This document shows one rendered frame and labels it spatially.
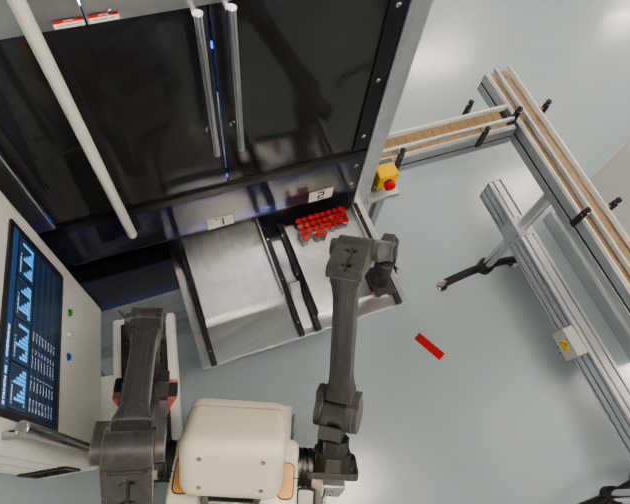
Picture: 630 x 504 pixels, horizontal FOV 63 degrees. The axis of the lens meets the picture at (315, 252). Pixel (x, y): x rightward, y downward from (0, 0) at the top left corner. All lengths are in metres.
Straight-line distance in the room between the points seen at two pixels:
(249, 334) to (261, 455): 0.64
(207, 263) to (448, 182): 1.80
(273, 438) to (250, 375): 1.45
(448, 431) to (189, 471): 1.69
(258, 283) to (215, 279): 0.14
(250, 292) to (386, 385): 1.09
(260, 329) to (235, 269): 0.22
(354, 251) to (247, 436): 0.43
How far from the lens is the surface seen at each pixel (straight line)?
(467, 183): 3.19
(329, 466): 1.24
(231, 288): 1.70
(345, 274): 1.03
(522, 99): 2.34
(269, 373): 2.52
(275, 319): 1.66
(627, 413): 2.36
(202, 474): 1.12
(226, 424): 1.11
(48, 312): 1.36
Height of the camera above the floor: 2.45
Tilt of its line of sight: 63 degrees down
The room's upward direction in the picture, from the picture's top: 11 degrees clockwise
